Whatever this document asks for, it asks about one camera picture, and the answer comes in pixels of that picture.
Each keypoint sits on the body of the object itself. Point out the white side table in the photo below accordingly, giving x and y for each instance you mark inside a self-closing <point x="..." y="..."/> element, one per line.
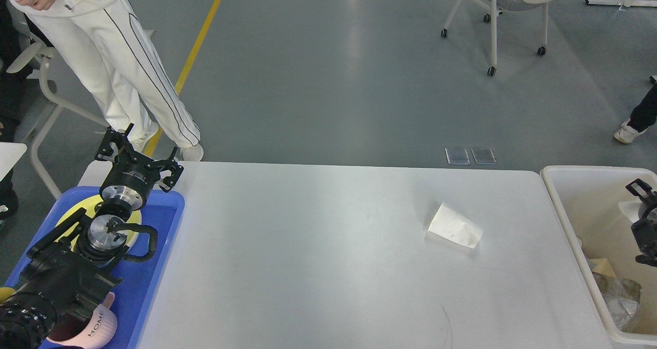
<point x="10" y="153"/>

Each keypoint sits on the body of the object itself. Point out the pink mug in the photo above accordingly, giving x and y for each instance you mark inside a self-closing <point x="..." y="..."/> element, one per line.
<point x="94" y="332"/>

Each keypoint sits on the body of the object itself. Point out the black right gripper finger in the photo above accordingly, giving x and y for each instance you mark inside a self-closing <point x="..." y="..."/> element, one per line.
<point x="647" y="260"/>
<point x="642" y="190"/>

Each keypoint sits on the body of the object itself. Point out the white paper cup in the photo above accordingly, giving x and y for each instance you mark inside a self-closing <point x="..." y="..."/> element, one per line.
<point x="454" y="227"/>
<point x="630" y="209"/>

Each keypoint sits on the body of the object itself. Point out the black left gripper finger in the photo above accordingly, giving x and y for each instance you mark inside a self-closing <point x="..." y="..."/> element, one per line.
<point x="115" y="147"/>
<point x="168" y="171"/>

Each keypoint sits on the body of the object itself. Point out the yellow plastic plate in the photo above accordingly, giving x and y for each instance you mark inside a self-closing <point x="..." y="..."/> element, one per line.
<point x="90" y="203"/>

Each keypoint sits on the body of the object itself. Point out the blue plastic tray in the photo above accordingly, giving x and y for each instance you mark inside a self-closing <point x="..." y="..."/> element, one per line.
<point x="134" y="296"/>

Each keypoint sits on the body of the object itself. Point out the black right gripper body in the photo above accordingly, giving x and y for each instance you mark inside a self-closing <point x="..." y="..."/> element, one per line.
<point x="644" y="231"/>

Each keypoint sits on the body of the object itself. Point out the white plastic bin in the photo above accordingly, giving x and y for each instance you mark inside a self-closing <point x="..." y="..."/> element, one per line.
<point x="586" y="200"/>

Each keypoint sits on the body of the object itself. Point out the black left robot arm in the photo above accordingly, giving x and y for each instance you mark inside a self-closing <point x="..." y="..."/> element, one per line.
<point x="70" y="269"/>

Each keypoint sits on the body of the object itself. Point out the person in dark trousers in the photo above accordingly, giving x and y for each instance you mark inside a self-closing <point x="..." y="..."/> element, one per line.
<point x="642" y="117"/>

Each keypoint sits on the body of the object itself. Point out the foil wrapper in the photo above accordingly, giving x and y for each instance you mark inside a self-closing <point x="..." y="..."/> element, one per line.
<point x="623" y="300"/>

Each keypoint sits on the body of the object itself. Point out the white chair at left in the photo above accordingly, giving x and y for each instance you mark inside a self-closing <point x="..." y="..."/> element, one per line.
<point x="43" y="106"/>

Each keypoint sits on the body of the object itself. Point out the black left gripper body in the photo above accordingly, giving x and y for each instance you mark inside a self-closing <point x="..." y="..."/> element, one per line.
<point x="129" y="182"/>

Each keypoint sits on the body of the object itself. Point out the person in white trousers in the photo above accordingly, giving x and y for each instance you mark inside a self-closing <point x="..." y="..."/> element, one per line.
<point x="104" y="44"/>

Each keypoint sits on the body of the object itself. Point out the floor socket plate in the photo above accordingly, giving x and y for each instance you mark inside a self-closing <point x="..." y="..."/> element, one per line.
<point x="457" y="156"/>
<point x="483" y="156"/>

